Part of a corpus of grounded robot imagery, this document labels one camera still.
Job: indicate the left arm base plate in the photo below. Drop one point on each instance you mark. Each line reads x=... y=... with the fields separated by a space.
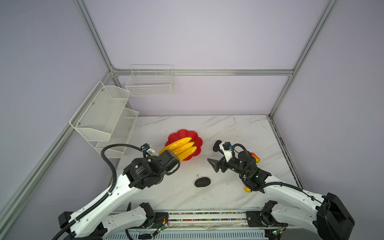
x=160 y=217

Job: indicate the dark fake avocado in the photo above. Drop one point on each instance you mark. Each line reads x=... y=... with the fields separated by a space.
x=202 y=182
x=216 y=146

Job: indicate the aluminium frame rail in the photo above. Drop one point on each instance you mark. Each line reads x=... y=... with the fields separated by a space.
x=209 y=220

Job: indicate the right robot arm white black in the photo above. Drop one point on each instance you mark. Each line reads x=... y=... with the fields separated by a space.
x=325 y=216

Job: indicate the yellow fake banana bunch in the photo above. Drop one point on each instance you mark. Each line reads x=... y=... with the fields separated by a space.
x=182 y=148

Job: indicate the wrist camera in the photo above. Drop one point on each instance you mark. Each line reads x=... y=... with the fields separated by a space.
x=227 y=150
x=147 y=150

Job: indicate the red flower-shaped fruit bowl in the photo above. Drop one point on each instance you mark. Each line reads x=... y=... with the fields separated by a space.
x=180 y=134

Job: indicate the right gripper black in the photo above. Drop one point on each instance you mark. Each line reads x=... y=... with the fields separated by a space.
x=215 y=165

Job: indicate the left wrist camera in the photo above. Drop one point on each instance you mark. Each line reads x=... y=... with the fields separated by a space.
x=147 y=150

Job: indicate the white wire basket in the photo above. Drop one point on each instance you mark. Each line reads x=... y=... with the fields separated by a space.
x=151 y=81

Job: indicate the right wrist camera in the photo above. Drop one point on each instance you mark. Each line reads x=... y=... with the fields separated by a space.
x=227 y=150

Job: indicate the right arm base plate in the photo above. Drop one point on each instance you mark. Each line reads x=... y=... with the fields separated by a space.
x=261 y=219

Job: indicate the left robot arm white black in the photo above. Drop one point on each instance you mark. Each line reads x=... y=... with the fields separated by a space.
x=95 y=221

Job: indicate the white mesh two-tier shelf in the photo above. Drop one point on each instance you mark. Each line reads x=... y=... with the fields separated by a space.
x=104 y=118

